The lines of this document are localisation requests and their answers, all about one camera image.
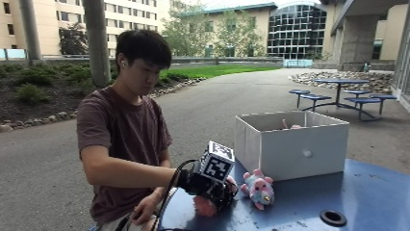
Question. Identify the light green tree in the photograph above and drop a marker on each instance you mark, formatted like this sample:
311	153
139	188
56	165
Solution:
237	35
187	32

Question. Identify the person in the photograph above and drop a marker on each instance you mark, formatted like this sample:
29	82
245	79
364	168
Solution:
123	128

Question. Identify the thin grey pole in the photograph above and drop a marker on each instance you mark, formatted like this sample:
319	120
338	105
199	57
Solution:
30	29

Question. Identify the white earbud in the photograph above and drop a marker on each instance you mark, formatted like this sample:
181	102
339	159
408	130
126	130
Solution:
123	63

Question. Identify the concrete column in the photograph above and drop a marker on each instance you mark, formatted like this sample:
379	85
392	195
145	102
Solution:
358	41

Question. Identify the white cube with black markers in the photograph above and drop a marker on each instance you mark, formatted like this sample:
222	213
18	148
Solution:
217	160

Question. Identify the row of border stones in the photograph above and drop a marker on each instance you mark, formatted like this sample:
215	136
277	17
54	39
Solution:
54	117

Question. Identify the light blue railing panel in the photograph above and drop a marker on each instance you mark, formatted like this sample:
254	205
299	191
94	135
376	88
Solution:
297	63

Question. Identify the thick grey pole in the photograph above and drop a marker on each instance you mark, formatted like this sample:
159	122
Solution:
97	41

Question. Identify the dark tree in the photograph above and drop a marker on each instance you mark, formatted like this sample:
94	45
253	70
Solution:
72	40

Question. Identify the beige building with many windows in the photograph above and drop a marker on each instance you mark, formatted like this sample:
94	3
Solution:
131	16

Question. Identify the white fabric storage box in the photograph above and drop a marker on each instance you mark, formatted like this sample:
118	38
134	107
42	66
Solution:
294	150

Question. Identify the pastel unicorn soft toy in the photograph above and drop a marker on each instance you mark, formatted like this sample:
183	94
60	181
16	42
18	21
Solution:
258	189

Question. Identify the bed of grey rocks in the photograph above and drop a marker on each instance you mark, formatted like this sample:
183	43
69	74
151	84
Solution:
375	80

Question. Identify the beige building with green roof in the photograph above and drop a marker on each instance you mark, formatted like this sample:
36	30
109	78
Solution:
255	19

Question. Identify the blue round picnic table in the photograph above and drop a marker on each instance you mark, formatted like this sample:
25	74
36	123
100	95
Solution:
340	82

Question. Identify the pink plush toy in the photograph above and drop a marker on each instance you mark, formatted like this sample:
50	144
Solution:
293	126

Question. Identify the pink soft toy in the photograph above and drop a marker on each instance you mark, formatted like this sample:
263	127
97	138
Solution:
203	207

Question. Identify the green lawn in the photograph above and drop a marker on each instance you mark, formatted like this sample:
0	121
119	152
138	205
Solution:
213	70

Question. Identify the dark glass building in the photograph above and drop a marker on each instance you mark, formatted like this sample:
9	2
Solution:
297	30

